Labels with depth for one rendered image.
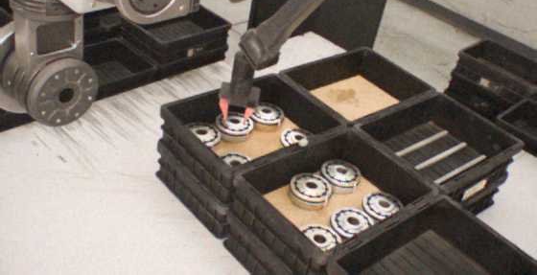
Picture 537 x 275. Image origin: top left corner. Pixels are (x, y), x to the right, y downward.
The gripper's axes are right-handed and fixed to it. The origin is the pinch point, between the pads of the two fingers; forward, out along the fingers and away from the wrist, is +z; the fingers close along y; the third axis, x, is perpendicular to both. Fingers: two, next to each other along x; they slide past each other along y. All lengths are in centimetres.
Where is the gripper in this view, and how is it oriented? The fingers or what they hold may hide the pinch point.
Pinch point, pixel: (235, 119)
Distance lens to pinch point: 167.9
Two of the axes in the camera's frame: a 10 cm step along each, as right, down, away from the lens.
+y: -9.8, -1.8, -0.4
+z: -1.7, 8.0, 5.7
